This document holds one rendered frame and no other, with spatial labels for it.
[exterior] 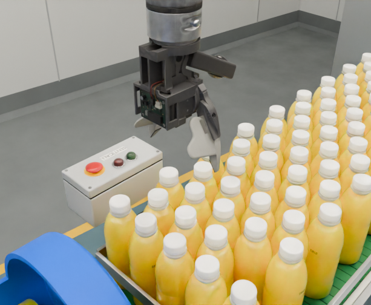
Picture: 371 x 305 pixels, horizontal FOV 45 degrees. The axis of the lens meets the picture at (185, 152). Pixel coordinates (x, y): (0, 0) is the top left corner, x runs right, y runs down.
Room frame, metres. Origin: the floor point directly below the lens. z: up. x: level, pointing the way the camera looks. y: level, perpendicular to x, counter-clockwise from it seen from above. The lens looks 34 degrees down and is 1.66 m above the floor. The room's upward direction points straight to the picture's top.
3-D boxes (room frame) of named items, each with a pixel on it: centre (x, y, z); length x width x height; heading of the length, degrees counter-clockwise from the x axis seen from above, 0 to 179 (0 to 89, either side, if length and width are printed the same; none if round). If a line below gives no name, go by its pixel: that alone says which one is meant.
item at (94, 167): (0.77, 0.19, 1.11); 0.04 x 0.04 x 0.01
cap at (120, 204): (0.66, 0.12, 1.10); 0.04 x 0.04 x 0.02
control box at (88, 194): (0.81, 0.16, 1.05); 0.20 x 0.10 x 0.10; 136
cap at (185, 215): (0.63, 0.00, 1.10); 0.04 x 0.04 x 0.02
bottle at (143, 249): (0.61, 0.07, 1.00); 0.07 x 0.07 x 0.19
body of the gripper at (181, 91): (0.60, 0.02, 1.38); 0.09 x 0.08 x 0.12; 136
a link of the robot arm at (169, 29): (0.61, 0.01, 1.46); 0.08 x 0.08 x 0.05
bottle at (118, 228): (0.66, 0.12, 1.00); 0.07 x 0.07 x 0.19
